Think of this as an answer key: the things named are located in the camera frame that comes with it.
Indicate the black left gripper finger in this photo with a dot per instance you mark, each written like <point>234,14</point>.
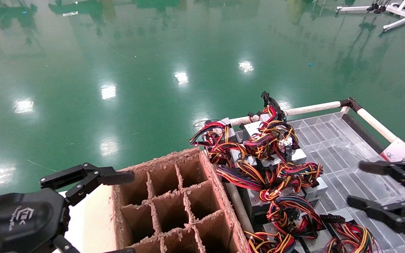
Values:
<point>114,176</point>

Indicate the brown cardboard divider box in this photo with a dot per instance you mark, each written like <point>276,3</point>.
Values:
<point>216,196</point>

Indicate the short white cart rail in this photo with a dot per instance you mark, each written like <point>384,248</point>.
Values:
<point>374,123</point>

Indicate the black cart edge strip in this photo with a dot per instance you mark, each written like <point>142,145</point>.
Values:
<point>362,133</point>

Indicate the long white cart rail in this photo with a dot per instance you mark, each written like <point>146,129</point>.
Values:
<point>311,108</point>

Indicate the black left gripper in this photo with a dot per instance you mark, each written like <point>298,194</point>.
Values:
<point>16,221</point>

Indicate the white metal floor stand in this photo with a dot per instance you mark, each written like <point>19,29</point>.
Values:
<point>401,10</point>

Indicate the clear plastic grid tray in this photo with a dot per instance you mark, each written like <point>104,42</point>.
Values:
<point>343,158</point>

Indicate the black rail corner joint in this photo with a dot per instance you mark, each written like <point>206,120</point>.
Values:
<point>351,103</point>

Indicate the white red-bordered sign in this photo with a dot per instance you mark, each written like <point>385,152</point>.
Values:
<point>401,153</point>

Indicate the grey cart pipe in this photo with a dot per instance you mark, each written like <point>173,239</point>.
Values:
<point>239,211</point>

